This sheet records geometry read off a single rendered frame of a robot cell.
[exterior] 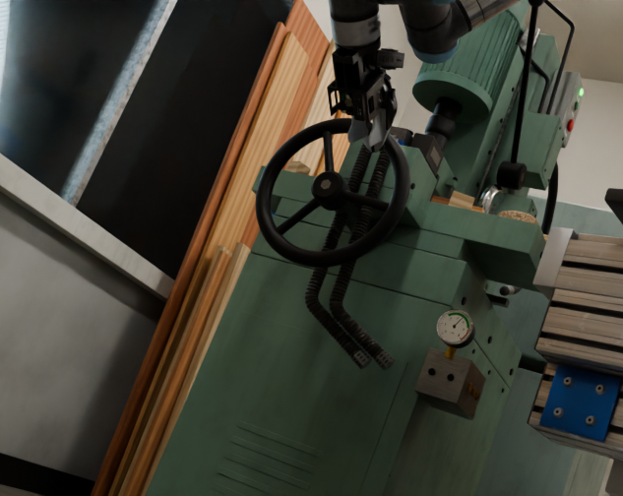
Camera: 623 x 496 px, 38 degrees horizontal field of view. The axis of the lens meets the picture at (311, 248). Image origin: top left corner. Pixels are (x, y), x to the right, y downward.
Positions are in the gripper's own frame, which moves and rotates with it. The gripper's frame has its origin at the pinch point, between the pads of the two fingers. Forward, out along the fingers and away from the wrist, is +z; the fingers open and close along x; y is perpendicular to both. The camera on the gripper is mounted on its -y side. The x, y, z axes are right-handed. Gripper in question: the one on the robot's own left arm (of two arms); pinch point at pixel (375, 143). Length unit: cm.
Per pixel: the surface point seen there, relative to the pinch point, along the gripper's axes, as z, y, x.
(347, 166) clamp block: 11.9, -7.8, -11.1
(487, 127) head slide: 26, -52, -1
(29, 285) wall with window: 85, -15, -136
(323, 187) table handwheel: 7.4, 5.4, -8.2
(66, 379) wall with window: 126, -15, -136
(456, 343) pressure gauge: 27.9, 13.3, 19.3
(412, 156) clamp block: 9.7, -11.6, 0.7
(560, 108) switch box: 33, -76, 8
